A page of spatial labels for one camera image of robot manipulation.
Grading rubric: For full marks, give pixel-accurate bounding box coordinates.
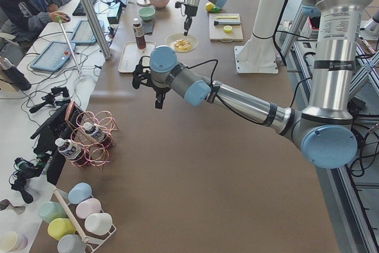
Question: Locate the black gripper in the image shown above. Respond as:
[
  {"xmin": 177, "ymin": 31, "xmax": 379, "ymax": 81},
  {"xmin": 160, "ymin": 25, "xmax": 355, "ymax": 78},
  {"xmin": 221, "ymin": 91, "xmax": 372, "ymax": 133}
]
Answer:
[
  {"xmin": 184, "ymin": 4, "xmax": 198, "ymax": 36},
  {"xmin": 148, "ymin": 78, "xmax": 171, "ymax": 109}
]

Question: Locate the white round plate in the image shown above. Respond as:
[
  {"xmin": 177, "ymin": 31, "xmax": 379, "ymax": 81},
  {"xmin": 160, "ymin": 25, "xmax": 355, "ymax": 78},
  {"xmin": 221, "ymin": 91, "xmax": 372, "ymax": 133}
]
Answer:
[{"xmin": 165, "ymin": 33, "xmax": 198, "ymax": 53}]

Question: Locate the braided glazed donut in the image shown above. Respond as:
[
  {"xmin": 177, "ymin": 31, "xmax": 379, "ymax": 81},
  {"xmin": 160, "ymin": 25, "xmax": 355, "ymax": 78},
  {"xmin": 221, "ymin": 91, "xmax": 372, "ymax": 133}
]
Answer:
[{"xmin": 174, "ymin": 39, "xmax": 192, "ymax": 52}]

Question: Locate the cream rabbit tray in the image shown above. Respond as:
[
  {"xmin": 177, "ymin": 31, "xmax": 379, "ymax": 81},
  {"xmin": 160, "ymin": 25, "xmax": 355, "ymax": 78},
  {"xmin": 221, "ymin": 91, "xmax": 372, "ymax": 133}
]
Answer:
[{"xmin": 118, "ymin": 41, "xmax": 156, "ymax": 73}]

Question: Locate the dark tea bottle on tray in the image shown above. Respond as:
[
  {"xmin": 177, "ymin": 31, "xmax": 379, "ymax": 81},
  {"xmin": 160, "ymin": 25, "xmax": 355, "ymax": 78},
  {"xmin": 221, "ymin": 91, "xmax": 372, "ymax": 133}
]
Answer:
[{"xmin": 133, "ymin": 18, "xmax": 146, "ymax": 50}]

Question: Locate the yellow lemon upper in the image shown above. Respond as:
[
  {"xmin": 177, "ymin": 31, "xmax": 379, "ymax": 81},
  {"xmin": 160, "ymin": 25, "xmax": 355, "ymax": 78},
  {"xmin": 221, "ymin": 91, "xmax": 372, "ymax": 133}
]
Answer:
[{"xmin": 205, "ymin": 2, "xmax": 215, "ymax": 12}]

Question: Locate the steel cylinder muddler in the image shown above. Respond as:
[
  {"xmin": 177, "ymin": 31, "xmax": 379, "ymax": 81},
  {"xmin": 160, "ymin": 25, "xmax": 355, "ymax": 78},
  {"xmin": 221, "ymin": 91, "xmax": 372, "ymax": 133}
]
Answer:
[{"xmin": 213, "ymin": 21, "xmax": 241, "ymax": 26}]

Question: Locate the green lime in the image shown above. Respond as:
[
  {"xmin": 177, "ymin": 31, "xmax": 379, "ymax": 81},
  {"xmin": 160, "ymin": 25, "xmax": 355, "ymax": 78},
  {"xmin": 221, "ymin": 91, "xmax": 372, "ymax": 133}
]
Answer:
[{"xmin": 211, "ymin": 7, "xmax": 221, "ymax": 13}]

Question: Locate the bamboo cutting board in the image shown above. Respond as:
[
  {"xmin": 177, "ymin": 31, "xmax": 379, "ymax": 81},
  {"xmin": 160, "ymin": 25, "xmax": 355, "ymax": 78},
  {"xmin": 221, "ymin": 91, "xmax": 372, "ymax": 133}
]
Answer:
[{"xmin": 209, "ymin": 13, "xmax": 243, "ymax": 41}]

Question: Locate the half lemon slice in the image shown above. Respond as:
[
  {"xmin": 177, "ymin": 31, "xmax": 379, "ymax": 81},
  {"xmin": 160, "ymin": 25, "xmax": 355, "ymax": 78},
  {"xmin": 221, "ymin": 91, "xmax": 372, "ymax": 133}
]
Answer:
[{"xmin": 223, "ymin": 25, "xmax": 233, "ymax": 33}]

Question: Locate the grey folded cloth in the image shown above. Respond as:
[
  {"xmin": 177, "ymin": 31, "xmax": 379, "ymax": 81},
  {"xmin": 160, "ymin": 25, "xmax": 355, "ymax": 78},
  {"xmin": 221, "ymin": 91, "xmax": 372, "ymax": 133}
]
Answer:
[{"xmin": 142, "ymin": 22, "xmax": 155, "ymax": 34}]

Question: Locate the green bowl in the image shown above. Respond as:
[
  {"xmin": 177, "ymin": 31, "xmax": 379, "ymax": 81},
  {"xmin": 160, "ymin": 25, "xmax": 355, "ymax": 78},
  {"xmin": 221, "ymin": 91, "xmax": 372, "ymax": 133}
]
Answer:
[{"xmin": 138, "ymin": 7, "xmax": 156, "ymax": 21}]

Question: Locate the tea bottle in rack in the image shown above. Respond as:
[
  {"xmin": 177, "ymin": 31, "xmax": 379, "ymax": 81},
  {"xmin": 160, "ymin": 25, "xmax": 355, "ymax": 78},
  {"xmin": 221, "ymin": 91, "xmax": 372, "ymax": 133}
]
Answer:
[
  {"xmin": 55, "ymin": 138, "xmax": 88, "ymax": 167},
  {"xmin": 83, "ymin": 121, "xmax": 109, "ymax": 147}
]

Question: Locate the black keyboard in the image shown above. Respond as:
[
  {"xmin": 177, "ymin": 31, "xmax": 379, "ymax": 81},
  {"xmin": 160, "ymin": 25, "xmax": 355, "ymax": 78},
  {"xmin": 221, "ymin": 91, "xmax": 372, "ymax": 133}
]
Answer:
[{"xmin": 72, "ymin": 0, "xmax": 102, "ymax": 17}]

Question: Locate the blue teach pendant far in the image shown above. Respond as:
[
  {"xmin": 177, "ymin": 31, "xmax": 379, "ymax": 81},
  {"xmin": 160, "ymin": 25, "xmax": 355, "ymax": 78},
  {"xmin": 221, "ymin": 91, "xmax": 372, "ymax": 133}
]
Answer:
[{"xmin": 70, "ymin": 20, "xmax": 97, "ymax": 45}]

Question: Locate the blue teach pendant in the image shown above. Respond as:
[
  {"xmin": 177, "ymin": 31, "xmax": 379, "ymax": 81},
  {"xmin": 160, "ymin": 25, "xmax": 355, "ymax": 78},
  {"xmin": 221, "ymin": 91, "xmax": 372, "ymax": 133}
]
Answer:
[
  {"xmin": 30, "ymin": 41, "xmax": 71, "ymax": 72},
  {"xmin": 70, "ymin": 20, "xmax": 97, "ymax": 45}
]

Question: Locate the blue teach pendant near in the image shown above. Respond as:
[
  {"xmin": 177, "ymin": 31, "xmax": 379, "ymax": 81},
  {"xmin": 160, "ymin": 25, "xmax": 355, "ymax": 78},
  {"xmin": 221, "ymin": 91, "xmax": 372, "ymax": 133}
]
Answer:
[{"xmin": 30, "ymin": 41, "xmax": 71, "ymax": 72}]

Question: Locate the blue cup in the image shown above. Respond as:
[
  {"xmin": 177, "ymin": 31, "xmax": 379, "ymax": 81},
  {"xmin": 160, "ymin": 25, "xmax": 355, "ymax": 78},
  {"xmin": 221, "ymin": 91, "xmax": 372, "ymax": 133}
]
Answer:
[{"xmin": 68, "ymin": 182, "xmax": 92, "ymax": 204}]

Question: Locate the pink cup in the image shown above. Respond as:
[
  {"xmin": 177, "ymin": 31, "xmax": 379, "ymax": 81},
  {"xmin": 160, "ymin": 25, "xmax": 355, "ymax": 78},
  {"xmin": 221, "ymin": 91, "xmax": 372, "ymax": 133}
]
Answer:
[{"xmin": 76, "ymin": 198, "xmax": 101, "ymax": 219}]

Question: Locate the white cup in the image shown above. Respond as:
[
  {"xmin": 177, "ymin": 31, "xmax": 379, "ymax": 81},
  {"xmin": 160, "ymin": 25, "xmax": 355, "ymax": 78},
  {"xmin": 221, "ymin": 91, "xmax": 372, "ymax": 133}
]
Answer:
[{"xmin": 85, "ymin": 213, "xmax": 113, "ymax": 236}]

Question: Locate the white cup rack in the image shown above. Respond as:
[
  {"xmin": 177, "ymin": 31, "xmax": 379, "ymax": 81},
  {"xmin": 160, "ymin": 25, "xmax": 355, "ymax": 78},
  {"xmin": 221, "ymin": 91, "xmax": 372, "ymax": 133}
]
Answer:
[{"xmin": 53, "ymin": 188, "xmax": 117, "ymax": 252}]

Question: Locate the black thermos bottle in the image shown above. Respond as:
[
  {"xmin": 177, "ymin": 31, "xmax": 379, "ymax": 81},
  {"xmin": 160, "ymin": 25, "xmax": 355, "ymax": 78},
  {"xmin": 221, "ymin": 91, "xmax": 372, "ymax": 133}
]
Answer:
[{"xmin": 1, "ymin": 56, "xmax": 31, "ymax": 91}]

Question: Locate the green cup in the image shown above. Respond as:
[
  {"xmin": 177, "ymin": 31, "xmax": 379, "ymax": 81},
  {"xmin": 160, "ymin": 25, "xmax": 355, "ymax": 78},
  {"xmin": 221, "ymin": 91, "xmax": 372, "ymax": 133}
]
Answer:
[{"xmin": 38, "ymin": 201, "xmax": 66, "ymax": 223}]

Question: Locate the yellow cup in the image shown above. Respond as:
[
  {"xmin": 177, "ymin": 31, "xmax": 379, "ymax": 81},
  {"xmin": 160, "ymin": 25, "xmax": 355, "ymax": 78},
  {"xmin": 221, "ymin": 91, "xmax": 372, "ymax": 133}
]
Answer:
[{"xmin": 47, "ymin": 218, "xmax": 76, "ymax": 241}]

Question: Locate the grey cup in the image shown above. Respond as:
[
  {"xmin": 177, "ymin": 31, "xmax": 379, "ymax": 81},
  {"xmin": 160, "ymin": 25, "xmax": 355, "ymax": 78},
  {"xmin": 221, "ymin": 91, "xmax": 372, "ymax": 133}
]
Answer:
[{"xmin": 57, "ymin": 235, "xmax": 86, "ymax": 253}]

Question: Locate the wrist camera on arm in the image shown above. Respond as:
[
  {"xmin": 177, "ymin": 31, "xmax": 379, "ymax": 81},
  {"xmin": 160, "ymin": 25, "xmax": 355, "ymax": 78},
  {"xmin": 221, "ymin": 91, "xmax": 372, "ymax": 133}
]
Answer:
[
  {"xmin": 132, "ymin": 56, "xmax": 153, "ymax": 89},
  {"xmin": 175, "ymin": 1, "xmax": 187, "ymax": 17}
]

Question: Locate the copper wire bottle rack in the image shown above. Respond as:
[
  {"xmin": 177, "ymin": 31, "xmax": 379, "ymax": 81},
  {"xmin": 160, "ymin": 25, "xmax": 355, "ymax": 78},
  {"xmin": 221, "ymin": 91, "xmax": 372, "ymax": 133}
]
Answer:
[{"xmin": 65, "ymin": 102, "xmax": 118, "ymax": 169}]

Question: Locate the aluminium frame post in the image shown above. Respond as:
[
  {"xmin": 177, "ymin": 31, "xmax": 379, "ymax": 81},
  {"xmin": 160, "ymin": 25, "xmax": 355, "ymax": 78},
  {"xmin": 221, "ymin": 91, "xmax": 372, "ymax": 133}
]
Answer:
[{"xmin": 80, "ymin": 0, "xmax": 112, "ymax": 60}]

